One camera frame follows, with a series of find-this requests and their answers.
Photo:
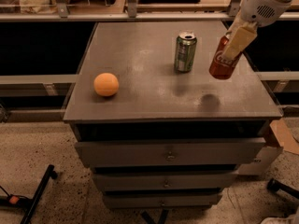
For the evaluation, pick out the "green soda can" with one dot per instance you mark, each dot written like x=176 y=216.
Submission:
x=185 y=51

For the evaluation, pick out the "grey drawer cabinet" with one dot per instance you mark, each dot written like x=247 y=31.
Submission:
x=156 y=102

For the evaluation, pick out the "bottom grey drawer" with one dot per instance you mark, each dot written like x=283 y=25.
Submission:
x=161 y=200

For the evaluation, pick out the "top grey drawer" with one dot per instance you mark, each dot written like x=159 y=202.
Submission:
x=142 y=153

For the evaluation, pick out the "grey drawer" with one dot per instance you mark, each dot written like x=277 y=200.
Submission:
x=161 y=200
x=164 y=180
x=142 y=153

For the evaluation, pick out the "black caster leg right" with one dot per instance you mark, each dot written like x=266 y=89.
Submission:
x=274 y=185

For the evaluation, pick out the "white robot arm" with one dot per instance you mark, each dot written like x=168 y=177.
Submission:
x=252 y=15

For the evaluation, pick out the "red coke can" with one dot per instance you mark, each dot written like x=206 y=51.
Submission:
x=222 y=68

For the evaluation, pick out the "metal shelf rail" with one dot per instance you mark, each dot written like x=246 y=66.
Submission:
x=129 y=10

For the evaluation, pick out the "orange fruit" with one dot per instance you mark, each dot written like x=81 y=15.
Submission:
x=106 y=84

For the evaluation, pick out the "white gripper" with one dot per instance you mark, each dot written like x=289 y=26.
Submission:
x=261 y=10

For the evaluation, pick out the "cardboard piece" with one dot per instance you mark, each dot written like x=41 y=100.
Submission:
x=284 y=136

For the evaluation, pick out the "middle grey drawer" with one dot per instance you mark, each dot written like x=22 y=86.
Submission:
x=164 y=180

